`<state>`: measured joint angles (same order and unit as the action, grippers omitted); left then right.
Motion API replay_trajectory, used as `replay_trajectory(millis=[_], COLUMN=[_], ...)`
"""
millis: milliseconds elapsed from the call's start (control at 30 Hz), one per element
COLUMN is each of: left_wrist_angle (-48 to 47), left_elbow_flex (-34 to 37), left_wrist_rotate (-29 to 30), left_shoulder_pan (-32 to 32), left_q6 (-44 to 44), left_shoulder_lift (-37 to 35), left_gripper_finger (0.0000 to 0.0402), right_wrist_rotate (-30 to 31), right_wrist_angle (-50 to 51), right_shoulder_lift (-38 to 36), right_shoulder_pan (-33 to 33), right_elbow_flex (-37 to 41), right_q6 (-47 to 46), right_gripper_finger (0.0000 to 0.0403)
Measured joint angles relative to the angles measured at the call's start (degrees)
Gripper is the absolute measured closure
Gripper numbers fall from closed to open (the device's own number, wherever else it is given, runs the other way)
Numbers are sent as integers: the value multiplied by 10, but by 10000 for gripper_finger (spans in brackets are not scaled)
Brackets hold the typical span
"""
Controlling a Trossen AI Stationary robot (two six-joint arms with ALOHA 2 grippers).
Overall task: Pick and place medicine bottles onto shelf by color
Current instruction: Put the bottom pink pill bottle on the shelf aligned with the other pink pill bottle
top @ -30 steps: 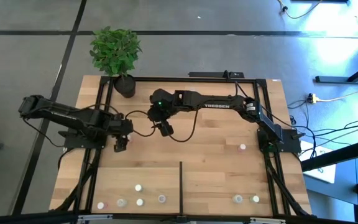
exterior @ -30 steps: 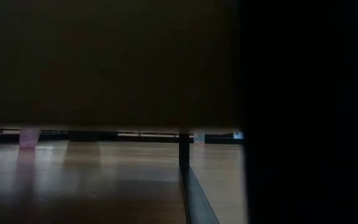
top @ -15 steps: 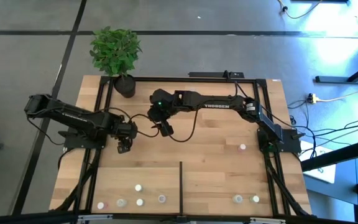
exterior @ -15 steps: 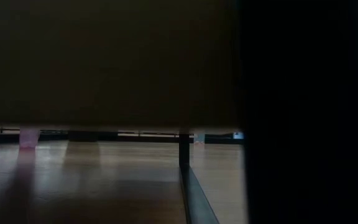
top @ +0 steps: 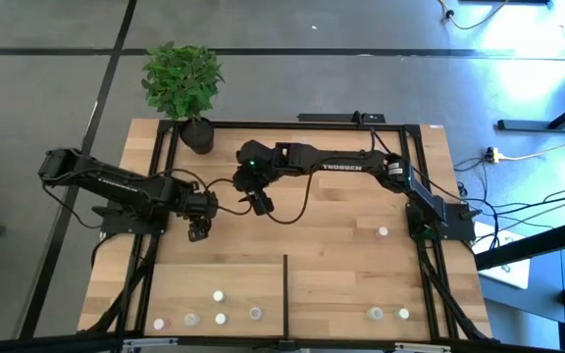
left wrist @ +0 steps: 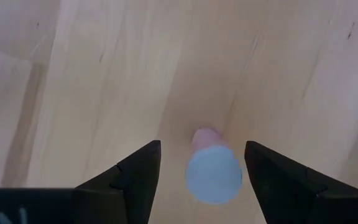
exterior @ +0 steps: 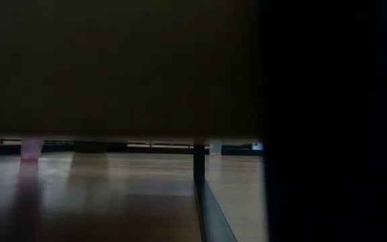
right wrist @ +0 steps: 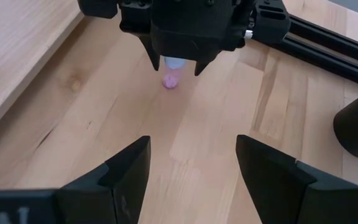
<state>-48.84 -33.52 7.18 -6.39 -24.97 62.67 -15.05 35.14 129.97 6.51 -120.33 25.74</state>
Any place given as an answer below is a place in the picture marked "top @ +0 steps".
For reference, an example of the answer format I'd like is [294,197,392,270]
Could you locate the beige floor cable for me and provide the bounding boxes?
[437,0,512,31]

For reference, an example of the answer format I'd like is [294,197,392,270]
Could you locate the yellow plug connector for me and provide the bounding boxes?
[483,146,508,165]

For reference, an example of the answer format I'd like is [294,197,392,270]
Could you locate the green artificial plant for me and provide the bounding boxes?
[139,40,227,122]

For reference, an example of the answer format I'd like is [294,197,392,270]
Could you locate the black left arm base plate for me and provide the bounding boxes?
[90,198,171,236]

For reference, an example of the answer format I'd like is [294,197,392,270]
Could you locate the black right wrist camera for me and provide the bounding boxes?
[252,189,277,217]

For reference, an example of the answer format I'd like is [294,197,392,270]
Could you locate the black left wrist camera cable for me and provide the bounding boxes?
[157,168,254,218]

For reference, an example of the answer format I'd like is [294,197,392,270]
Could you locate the black flat bar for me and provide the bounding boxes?
[296,111,387,125]

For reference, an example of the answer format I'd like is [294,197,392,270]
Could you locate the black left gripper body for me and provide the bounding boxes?
[178,181,220,230]

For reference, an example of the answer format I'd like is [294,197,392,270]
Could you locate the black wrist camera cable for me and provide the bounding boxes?
[262,169,318,226]
[157,168,254,218]

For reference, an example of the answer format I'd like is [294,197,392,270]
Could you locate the white paper box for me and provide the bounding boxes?
[472,223,532,290]

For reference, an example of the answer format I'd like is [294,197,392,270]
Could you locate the black plant pot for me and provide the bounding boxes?
[179,116,216,156]

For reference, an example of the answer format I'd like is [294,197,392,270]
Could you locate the white floor cable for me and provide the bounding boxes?
[505,138,565,162]

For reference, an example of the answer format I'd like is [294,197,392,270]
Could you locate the black desk leg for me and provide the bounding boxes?
[496,91,565,134]

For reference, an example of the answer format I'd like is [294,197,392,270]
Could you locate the black divider bar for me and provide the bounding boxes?
[282,253,291,340]

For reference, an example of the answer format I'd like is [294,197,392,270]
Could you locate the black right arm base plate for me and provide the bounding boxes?
[406,203,478,245]

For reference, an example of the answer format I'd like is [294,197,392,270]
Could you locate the long black floor cable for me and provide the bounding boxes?
[478,190,565,217]

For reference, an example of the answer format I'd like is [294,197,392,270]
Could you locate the black diagonal beam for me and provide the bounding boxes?
[475,217,565,272]

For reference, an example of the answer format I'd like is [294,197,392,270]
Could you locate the light wooden shelf board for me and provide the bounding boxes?
[145,263,434,340]

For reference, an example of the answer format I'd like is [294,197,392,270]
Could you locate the silver frame bracket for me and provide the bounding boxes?
[122,336,180,350]
[393,341,454,353]

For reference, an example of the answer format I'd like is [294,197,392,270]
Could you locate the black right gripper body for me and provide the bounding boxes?
[232,140,283,195]

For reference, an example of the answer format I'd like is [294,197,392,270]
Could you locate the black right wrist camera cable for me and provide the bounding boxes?
[262,169,318,226]

